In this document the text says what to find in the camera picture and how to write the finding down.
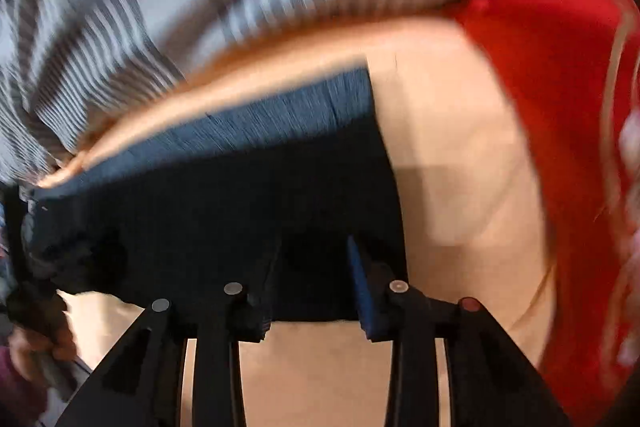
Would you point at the person's left hand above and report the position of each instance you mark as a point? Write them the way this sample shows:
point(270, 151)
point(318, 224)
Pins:
point(42, 349)

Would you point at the grey striped blanket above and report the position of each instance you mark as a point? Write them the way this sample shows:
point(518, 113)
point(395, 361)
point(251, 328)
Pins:
point(175, 7)

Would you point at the person's left forearm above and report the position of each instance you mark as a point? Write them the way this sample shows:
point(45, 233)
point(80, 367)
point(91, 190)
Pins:
point(17, 399)

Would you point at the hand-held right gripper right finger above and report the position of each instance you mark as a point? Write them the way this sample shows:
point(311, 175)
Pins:
point(361, 287)

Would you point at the red printed cloth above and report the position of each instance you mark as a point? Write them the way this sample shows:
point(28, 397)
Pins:
point(560, 57)

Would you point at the dark pants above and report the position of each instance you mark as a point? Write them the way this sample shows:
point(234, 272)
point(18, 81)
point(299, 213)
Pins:
point(225, 207)

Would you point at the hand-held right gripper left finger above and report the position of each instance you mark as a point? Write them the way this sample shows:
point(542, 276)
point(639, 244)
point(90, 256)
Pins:
point(215, 347)

